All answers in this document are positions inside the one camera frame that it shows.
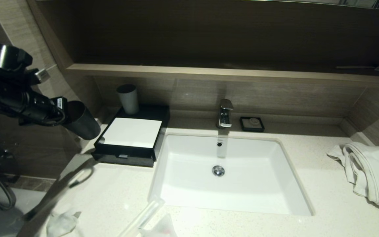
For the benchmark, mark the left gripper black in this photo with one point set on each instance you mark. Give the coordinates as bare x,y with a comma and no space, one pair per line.
39,105

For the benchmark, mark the black cup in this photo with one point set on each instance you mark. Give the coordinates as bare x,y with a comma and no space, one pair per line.
86,123

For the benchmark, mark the black box with white lid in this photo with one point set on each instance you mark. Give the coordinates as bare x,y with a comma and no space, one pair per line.
130,133

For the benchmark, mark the toothbrush in long clear package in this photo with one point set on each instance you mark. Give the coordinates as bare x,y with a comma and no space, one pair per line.
74,182

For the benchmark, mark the grey cup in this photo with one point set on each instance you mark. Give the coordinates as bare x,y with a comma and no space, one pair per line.
128,100

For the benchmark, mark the crumpled white wrapper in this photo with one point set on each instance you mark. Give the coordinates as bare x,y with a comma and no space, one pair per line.
61,223

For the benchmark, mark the clear plastic tube package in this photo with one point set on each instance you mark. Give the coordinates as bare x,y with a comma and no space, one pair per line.
143,215

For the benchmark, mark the white sachet with red print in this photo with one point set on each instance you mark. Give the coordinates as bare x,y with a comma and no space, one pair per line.
163,228

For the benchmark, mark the chrome faucet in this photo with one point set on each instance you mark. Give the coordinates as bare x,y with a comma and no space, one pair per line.
225,113

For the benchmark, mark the chrome sink drain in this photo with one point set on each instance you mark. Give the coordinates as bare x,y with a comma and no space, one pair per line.
218,171

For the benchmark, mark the black square soap dish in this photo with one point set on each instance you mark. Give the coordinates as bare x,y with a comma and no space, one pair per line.
242,126

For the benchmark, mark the round white soap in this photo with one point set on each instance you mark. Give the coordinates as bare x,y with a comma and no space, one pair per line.
252,123

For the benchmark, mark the white rectangular sink basin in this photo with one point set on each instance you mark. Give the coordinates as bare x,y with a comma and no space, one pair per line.
248,184

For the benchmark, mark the white crumpled towel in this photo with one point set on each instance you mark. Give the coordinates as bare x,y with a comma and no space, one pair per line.
373,174

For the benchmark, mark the wooden wall shelf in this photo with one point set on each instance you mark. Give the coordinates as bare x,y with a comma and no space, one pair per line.
209,73

